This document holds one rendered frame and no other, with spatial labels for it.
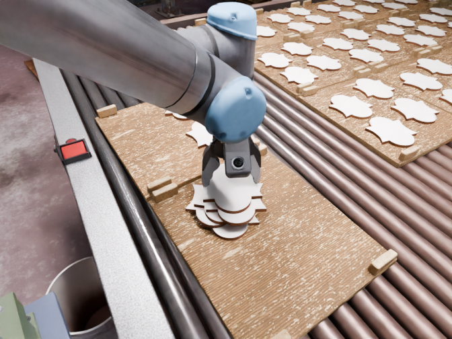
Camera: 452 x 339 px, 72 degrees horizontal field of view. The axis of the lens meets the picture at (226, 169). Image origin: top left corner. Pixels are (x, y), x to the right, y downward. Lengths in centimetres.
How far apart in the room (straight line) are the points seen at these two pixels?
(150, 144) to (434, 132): 83
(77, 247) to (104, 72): 170
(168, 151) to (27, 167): 183
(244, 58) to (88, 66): 28
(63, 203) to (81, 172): 131
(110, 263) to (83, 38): 51
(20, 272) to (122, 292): 138
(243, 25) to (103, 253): 51
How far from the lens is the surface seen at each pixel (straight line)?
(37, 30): 27
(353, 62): 145
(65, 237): 202
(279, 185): 77
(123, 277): 67
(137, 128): 98
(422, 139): 106
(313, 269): 65
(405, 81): 135
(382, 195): 85
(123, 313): 64
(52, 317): 73
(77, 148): 97
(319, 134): 100
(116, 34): 28
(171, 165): 83
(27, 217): 224
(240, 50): 50
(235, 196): 66
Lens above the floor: 148
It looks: 43 degrees down
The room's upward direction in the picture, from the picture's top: straight up
